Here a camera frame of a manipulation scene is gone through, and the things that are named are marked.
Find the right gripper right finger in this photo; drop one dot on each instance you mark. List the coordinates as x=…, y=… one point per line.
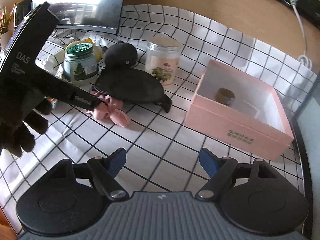
x=220, y=171

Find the black monitor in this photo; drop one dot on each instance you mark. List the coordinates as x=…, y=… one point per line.
x=93, y=15

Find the green lid glass jar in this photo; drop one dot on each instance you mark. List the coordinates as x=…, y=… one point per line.
x=80, y=62

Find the yellow round plush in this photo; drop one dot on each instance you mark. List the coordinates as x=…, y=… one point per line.
x=97, y=50

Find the floral label clear jar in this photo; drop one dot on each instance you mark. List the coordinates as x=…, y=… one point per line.
x=163, y=58

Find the pink cardboard box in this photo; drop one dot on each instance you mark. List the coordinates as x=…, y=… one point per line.
x=255, y=121

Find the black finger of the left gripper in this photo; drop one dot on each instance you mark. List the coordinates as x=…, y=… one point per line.
x=59, y=89

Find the pink fabric bow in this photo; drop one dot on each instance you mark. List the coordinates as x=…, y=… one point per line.
x=110, y=109

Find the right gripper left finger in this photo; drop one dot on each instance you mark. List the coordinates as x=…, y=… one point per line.
x=104, y=172

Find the black gloved hand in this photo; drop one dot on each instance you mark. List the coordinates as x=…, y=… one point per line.
x=17, y=113

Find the black plush toy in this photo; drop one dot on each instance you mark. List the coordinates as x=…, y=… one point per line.
x=120, y=56

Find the white grid tablecloth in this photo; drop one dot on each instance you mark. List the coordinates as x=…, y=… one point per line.
x=162, y=149

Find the brown tape roll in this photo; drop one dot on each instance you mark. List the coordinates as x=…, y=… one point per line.
x=224, y=96

